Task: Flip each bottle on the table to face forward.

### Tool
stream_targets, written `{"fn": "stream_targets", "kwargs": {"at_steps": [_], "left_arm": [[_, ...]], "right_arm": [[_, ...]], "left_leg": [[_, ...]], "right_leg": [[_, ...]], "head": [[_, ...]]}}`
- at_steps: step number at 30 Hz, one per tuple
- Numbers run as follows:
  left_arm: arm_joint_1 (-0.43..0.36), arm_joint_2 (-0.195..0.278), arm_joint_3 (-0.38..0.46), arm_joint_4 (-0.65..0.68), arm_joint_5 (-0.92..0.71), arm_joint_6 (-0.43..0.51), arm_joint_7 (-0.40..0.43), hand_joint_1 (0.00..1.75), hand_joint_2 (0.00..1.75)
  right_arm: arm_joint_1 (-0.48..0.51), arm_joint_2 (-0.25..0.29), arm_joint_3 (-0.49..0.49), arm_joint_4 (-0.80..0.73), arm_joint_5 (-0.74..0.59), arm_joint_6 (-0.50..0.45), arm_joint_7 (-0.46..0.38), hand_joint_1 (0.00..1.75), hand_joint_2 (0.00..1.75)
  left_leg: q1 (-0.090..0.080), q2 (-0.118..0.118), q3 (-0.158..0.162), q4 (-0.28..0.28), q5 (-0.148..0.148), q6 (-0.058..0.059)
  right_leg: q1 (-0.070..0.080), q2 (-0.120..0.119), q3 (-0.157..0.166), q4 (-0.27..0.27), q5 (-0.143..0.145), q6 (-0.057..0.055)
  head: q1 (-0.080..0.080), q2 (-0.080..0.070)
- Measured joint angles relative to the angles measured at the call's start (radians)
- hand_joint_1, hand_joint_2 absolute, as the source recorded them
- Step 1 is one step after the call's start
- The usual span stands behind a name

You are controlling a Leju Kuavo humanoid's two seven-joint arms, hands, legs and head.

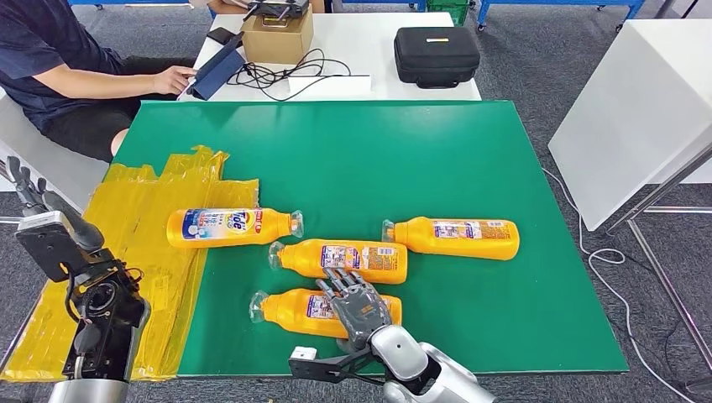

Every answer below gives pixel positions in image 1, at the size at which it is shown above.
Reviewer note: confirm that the blue tablet folio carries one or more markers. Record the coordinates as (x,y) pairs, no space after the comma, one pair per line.
(217,70)

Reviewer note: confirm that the green table mat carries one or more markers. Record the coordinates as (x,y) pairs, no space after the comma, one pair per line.
(361,167)

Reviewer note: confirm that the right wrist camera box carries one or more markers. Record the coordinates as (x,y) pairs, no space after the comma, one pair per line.
(311,367)

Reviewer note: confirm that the yellow taped cardboard sheet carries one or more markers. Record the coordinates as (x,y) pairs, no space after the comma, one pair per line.
(167,311)

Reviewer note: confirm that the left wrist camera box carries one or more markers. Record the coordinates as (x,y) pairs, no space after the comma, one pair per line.
(47,244)

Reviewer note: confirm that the orange detergent bottle clear cap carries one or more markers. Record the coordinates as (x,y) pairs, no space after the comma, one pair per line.
(300,258)
(417,236)
(283,314)
(272,225)

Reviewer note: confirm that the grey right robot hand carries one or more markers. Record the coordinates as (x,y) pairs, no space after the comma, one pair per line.
(359,311)

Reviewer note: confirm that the black remote controller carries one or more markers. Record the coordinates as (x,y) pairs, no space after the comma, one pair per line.
(275,8)

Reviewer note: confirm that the black zip carrying case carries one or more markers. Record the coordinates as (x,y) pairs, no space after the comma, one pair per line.
(437,57)

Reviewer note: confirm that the person behind white table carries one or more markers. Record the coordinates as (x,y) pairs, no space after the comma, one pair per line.
(217,5)

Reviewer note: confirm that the green plastic crate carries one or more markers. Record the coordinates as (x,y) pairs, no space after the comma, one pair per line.
(448,10)

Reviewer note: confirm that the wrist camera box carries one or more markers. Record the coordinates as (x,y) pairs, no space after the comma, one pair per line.
(47,244)
(311,367)

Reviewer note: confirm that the white bench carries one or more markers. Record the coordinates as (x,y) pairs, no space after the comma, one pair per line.
(61,167)

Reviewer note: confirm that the white side table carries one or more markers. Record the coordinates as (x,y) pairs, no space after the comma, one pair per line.
(628,111)

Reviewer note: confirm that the brown cardboard box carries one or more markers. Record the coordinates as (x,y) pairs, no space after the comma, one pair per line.
(278,45)

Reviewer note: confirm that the seated person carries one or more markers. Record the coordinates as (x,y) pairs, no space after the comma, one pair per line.
(33,53)

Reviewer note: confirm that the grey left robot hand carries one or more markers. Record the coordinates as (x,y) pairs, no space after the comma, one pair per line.
(67,219)

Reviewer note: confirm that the black phone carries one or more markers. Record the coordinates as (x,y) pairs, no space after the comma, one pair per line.
(219,35)

